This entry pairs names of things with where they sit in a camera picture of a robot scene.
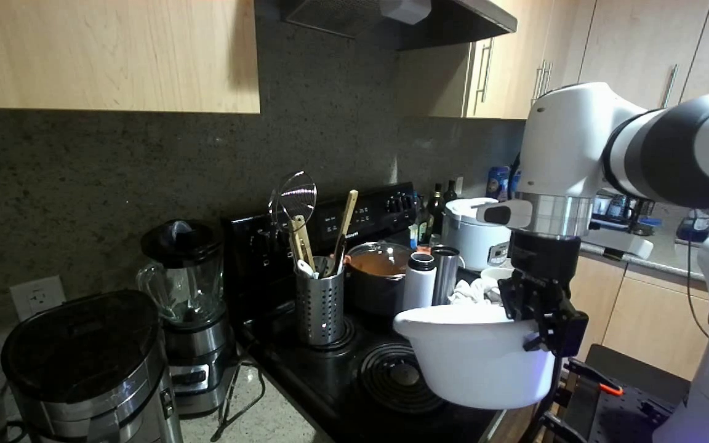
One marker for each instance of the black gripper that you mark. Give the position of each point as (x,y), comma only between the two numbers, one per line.
(544,259)

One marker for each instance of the large white dish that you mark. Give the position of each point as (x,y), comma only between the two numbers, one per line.
(469,360)

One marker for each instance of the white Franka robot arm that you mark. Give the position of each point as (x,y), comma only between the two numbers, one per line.
(567,138)

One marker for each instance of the black electric stove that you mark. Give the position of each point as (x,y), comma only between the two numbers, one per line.
(330,384)

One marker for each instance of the light wood base cabinet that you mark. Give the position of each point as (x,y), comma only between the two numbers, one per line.
(633,321)

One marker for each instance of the steel tumbler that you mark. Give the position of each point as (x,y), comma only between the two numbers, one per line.
(446,273)

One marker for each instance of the white rice cooker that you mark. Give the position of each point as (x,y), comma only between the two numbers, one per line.
(474,235)

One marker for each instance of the grey flat base board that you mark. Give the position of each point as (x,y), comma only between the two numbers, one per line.
(650,369)

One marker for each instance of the white bottle with dark cap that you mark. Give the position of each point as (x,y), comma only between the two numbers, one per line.
(420,286)

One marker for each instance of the blue container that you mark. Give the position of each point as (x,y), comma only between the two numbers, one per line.
(500,183)

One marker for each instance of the dark glass bottle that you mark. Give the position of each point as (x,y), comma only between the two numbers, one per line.
(437,210)

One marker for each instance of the dark pot with orange sauce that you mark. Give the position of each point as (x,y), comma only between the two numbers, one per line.
(375,286)

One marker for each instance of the blue soap bottle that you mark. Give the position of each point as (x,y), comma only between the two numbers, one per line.
(693,225)

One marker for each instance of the long wooden spoon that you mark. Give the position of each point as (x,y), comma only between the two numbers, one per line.
(346,216)

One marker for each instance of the steel utensil holder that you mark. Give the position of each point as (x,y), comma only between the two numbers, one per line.
(319,307)

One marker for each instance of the white spatula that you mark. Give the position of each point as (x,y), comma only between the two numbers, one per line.
(305,268)

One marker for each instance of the wooden spatula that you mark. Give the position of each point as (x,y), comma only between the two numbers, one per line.
(300,236)

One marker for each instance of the metal skimmer spoon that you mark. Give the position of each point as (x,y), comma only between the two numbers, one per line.
(294,197)

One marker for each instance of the dark range hood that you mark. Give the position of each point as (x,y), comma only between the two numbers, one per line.
(444,19)

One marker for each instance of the white box under hood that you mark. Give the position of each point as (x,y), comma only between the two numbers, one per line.
(405,10)

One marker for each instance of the blender with black lid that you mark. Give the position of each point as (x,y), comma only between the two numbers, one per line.
(186,286)

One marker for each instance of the black and steel cooker appliance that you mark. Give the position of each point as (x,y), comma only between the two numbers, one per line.
(85,353)

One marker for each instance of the black pegboard base plate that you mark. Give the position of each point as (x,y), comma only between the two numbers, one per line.
(626,418)

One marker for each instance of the light wood wall cabinet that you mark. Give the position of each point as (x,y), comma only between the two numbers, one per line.
(615,40)
(494,75)
(108,50)

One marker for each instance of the white wall outlet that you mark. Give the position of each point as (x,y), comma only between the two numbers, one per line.
(36,295)

